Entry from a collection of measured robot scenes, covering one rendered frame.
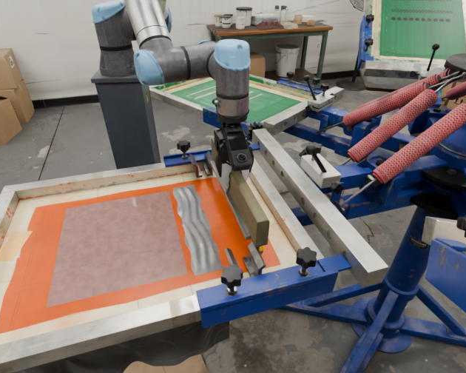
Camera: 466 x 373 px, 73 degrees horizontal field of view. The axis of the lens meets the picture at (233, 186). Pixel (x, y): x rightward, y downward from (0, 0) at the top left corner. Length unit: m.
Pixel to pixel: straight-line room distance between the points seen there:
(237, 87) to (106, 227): 0.51
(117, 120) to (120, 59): 0.23
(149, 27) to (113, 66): 0.54
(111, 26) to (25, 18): 3.36
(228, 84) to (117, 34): 0.66
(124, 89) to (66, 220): 0.55
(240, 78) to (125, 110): 0.72
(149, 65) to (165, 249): 0.43
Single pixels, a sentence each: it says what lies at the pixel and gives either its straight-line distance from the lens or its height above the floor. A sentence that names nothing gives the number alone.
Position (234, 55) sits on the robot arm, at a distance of 0.69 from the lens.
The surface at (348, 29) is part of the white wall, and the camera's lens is 5.53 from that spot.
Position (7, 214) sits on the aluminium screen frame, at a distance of 1.06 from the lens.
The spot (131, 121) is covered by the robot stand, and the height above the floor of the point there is 1.03.
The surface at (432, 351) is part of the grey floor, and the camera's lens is 1.99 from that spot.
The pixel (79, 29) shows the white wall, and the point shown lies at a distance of 4.54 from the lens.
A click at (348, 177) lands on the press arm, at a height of 1.04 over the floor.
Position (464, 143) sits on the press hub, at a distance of 1.22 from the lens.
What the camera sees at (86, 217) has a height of 0.96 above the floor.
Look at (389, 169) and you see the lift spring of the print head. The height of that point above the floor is 1.08.
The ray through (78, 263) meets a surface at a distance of 0.86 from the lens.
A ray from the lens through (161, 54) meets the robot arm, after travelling 0.75.
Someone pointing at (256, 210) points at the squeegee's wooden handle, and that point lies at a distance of 0.69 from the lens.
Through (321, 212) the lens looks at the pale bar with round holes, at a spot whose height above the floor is 1.04.
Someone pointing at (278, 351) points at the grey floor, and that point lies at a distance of 1.74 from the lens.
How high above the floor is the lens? 1.55
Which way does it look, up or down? 36 degrees down
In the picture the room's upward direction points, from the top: straight up
